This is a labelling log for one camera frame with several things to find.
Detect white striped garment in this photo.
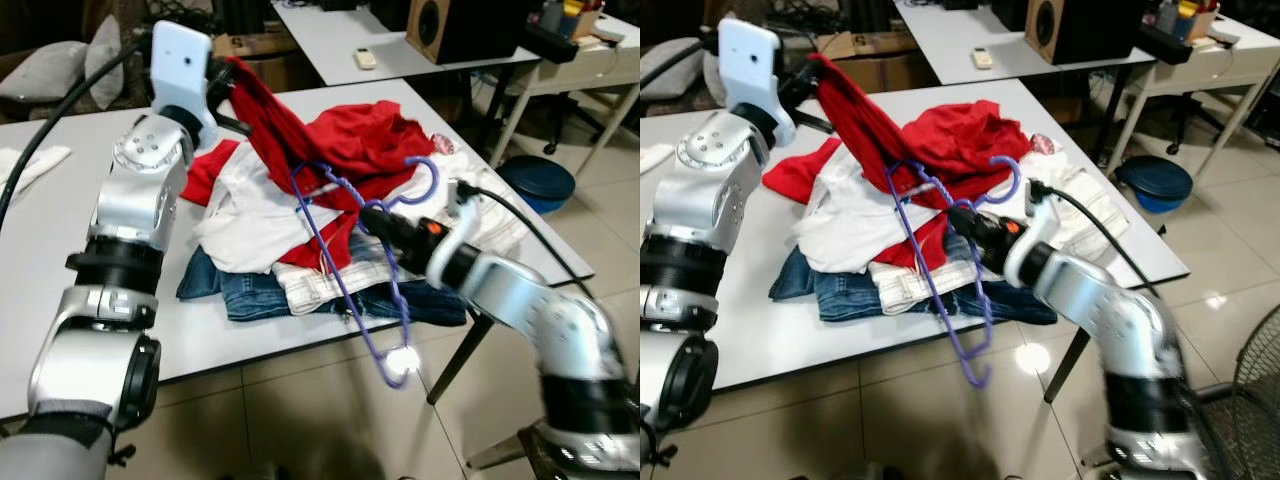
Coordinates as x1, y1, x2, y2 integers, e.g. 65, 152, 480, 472
400, 135, 533, 263
1000, 135, 1126, 263

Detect white desk with speaker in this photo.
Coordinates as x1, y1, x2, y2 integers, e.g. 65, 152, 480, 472
272, 0, 546, 151
893, 0, 1161, 151

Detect black floor fan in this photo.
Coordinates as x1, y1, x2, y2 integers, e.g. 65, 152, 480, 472
1192, 303, 1280, 480

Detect red t-shirt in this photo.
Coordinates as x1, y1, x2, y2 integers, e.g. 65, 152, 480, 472
222, 55, 438, 216
808, 52, 1033, 213

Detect desk holder with items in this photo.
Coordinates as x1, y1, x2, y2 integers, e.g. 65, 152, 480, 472
1155, 0, 1223, 41
540, 0, 608, 41

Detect blue jeans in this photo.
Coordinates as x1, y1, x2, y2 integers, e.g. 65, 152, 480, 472
177, 245, 471, 327
768, 245, 1059, 327

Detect grey pillow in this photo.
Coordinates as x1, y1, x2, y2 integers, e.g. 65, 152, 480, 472
640, 37, 706, 101
0, 40, 89, 105
84, 14, 128, 111
698, 20, 725, 106

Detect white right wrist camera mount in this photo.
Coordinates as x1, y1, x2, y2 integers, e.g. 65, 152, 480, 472
424, 178, 488, 293
1003, 178, 1066, 293

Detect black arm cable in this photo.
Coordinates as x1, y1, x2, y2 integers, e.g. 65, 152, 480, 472
1030, 180, 1166, 301
0, 40, 153, 233
455, 182, 601, 301
640, 30, 723, 91

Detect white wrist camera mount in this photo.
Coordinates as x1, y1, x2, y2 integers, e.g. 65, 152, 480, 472
150, 21, 220, 151
1003, 178, 1066, 293
424, 178, 488, 293
717, 17, 799, 149

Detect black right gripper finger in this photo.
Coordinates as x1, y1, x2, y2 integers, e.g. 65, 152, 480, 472
360, 203, 401, 251
946, 200, 983, 249

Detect red printed garment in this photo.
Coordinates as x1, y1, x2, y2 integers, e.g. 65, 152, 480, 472
180, 138, 363, 273
762, 137, 951, 273

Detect white desk with holder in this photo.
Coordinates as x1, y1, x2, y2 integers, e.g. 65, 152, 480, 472
500, 15, 641, 173
1120, 12, 1280, 176

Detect wooden black speaker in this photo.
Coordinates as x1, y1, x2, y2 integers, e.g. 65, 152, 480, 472
1024, 0, 1161, 66
405, 0, 543, 67

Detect blue round bin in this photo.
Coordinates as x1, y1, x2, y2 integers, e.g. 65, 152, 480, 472
497, 155, 578, 216
1116, 155, 1196, 215

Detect flat cardboard box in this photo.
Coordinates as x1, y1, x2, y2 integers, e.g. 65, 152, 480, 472
208, 33, 306, 93
815, 33, 926, 93

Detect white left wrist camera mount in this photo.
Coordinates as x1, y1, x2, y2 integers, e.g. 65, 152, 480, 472
717, 17, 799, 149
150, 21, 220, 151

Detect white garment red trim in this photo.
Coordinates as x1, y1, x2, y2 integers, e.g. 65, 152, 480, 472
195, 140, 336, 276
790, 145, 926, 276

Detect purple clothes hanger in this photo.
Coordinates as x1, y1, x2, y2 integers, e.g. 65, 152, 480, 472
885, 155, 1023, 390
289, 155, 442, 390

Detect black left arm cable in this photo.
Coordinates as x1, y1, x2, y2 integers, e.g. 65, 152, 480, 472
640, 30, 723, 91
0, 40, 153, 233

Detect beige shorts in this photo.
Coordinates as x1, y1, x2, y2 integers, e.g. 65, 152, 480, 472
270, 255, 406, 317
868, 258, 991, 317

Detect long white table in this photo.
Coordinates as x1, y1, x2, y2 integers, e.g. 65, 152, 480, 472
640, 78, 1191, 393
0, 78, 598, 423

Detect black bar device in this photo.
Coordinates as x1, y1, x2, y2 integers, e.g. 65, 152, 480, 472
520, 20, 583, 64
1140, 20, 1196, 64

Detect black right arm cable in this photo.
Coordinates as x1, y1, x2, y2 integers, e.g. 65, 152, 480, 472
455, 182, 601, 301
1030, 180, 1166, 301

